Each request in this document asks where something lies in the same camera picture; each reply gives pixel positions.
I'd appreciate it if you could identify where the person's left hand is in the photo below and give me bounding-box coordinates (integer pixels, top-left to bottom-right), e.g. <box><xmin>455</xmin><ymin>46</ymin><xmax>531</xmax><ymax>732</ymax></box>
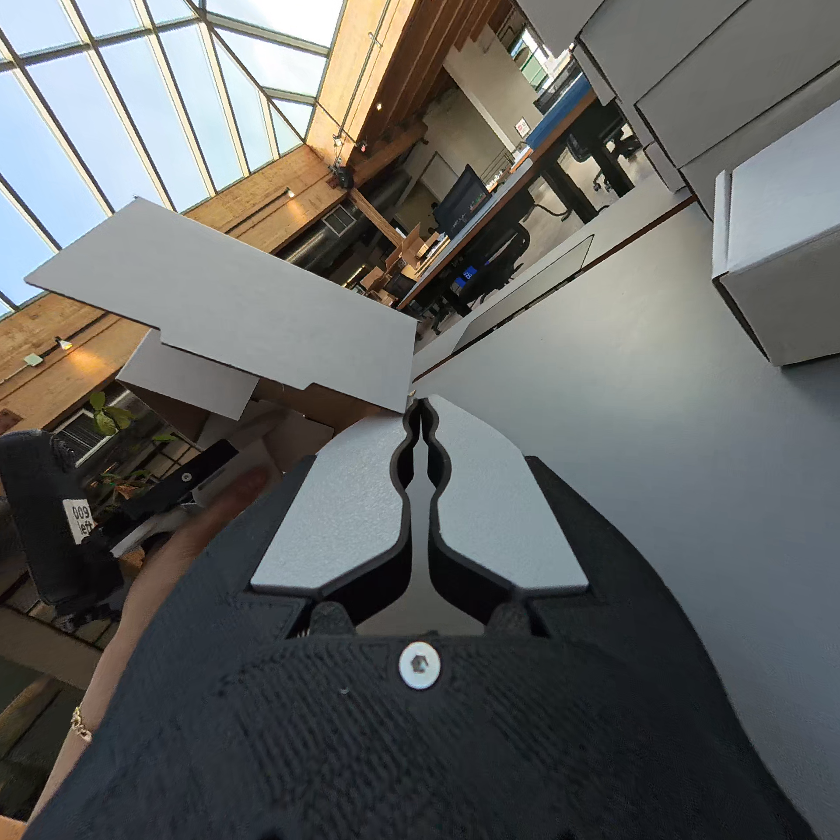
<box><xmin>121</xmin><ymin>466</ymin><xmax>271</xmax><ymax>648</ymax></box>

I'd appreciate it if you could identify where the long wooden-edged desk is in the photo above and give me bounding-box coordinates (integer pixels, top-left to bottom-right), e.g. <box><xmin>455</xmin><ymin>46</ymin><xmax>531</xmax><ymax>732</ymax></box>
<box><xmin>394</xmin><ymin>154</ymin><xmax>601</xmax><ymax>316</ymax></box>

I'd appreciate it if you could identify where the white cardboard box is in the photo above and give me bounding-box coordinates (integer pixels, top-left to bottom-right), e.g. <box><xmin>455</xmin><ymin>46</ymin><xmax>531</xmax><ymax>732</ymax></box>
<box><xmin>25</xmin><ymin>197</ymin><xmax>421</xmax><ymax>487</ymax></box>

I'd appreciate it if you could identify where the blue-topped table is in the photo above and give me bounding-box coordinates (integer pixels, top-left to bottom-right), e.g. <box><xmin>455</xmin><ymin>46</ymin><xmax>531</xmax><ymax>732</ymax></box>
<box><xmin>525</xmin><ymin>71</ymin><xmax>634</xmax><ymax>198</ymax></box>

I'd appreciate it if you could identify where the person's left forearm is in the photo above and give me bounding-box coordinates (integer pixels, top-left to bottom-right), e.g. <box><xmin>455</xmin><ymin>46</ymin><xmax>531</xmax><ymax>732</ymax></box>
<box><xmin>23</xmin><ymin>623</ymin><xmax>142</xmax><ymax>840</ymax></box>

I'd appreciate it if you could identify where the green potted plant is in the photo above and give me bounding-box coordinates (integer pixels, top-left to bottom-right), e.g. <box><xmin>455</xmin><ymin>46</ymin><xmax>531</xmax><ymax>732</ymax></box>
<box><xmin>88</xmin><ymin>390</ymin><xmax>178</xmax><ymax>506</ymax></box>

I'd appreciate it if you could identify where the pile of brown cardboard boxes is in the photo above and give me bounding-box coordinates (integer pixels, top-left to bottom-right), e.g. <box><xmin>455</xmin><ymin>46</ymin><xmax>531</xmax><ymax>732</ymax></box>
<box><xmin>357</xmin><ymin>222</ymin><xmax>442</xmax><ymax>309</ymax></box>

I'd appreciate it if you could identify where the metal air duct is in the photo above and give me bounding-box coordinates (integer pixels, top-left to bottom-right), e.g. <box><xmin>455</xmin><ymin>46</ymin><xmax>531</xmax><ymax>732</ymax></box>
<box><xmin>276</xmin><ymin>197</ymin><xmax>395</xmax><ymax>270</ymax></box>

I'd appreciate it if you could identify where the stack of white folded boxes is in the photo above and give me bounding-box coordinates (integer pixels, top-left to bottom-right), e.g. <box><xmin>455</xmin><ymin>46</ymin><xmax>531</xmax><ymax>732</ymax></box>
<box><xmin>515</xmin><ymin>0</ymin><xmax>840</xmax><ymax>367</ymax></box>

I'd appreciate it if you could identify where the black office chair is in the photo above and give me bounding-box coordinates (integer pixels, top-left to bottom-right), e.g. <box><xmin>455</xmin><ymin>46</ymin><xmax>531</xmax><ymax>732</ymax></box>
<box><xmin>567</xmin><ymin>112</ymin><xmax>643</xmax><ymax>194</ymax></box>
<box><xmin>430</xmin><ymin>223</ymin><xmax>531</xmax><ymax>329</ymax></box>

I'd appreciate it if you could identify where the black computer monitor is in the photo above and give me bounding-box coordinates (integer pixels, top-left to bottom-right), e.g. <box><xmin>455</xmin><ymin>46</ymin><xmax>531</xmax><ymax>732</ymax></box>
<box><xmin>433</xmin><ymin>164</ymin><xmax>492</xmax><ymax>231</ymax></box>

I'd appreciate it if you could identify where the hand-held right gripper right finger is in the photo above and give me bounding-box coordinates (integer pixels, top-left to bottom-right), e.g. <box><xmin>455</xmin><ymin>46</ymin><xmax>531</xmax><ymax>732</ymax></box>
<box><xmin>422</xmin><ymin>392</ymin><xmax>591</xmax><ymax>624</ymax></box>

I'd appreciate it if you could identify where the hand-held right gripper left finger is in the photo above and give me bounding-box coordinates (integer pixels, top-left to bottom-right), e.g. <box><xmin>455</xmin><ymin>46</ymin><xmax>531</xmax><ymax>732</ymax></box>
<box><xmin>249</xmin><ymin>399</ymin><xmax>422</xmax><ymax>624</ymax></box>

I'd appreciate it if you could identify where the skylight window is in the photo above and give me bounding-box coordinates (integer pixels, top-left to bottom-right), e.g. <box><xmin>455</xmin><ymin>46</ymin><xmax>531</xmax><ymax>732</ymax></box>
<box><xmin>0</xmin><ymin>0</ymin><xmax>345</xmax><ymax>316</ymax></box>

